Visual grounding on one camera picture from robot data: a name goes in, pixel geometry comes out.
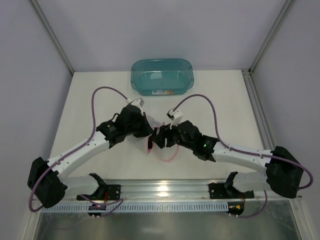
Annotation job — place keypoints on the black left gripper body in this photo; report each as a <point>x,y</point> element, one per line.
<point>144,124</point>

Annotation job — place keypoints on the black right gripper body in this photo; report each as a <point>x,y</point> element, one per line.
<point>167,136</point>

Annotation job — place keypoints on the white mesh laundry bag pink trim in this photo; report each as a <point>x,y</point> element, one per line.
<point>162,154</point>

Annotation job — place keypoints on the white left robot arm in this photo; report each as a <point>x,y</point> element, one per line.
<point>49,180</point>

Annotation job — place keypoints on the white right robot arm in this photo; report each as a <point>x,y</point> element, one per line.
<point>275,170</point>

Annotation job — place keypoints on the teal plastic bin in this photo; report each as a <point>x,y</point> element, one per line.
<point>162,77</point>

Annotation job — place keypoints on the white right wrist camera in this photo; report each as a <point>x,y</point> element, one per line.
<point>175,115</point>

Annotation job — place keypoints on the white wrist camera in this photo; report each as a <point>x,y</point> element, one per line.
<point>138,102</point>
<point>175,115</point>

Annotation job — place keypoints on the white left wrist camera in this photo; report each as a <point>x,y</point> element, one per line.
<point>138,102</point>

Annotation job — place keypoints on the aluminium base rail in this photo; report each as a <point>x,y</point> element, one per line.
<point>183,189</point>

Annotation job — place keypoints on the white slotted cable duct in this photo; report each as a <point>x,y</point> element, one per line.
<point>141,207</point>

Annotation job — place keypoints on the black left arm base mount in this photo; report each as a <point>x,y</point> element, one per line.
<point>106,192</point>

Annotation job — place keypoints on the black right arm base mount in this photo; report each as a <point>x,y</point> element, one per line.
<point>226,190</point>

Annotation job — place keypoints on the aluminium frame post left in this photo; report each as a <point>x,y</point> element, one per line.
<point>51,34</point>

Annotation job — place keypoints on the aluminium frame post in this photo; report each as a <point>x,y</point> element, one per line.
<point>274,29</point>
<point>51,34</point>

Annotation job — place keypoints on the aluminium frame post right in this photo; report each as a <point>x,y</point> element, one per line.
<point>274,29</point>

